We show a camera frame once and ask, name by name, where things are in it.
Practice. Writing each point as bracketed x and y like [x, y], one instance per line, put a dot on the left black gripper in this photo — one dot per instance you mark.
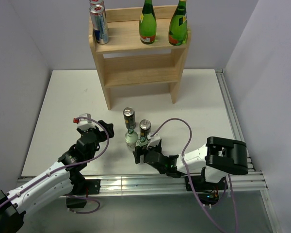
[102, 134]

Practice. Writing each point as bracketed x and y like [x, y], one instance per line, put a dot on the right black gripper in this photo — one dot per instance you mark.
[139, 150]

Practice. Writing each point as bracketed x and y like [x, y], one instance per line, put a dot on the clear glass bottle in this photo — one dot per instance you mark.
[131, 138]
[143, 141]

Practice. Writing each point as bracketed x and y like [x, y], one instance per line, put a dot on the black yellow can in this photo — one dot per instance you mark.
[129, 118]
[145, 128]

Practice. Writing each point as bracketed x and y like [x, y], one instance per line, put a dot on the green glass bottle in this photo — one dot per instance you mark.
[178, 27]
[147, 23]

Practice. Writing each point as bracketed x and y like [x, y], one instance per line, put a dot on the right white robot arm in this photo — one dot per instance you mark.
[214, 160]

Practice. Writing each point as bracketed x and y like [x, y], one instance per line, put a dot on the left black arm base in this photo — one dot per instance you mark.
[80, 196]

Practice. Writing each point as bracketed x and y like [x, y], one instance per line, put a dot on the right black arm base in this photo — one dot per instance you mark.
[209, 194]

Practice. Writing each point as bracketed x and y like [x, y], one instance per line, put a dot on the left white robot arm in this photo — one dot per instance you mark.
[62, 178]

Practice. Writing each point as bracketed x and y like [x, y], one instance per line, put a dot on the wooden three-tier shelf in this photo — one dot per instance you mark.
[125, 60]

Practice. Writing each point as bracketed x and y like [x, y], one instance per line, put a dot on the front silver blue can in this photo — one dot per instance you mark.
[99, 23]

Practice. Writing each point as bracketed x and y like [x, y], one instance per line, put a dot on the silver blue can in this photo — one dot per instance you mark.
[98, 2]
[99, 23]

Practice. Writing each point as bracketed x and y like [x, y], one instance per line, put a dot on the rear silver blue can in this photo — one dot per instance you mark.
[98, 2]

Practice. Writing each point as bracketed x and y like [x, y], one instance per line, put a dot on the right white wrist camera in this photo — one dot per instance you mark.
[153, 140]

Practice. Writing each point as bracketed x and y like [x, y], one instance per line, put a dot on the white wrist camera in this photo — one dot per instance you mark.
[84, 124]
[153, 140]

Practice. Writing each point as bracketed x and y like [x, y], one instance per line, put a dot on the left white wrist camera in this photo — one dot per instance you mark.
[84, 124]

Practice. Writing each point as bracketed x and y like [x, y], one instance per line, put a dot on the aluminium front rail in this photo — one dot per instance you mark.
[156, 184]

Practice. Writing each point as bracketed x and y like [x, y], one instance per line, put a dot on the aluminium side rail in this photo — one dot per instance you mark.
[237, 133]

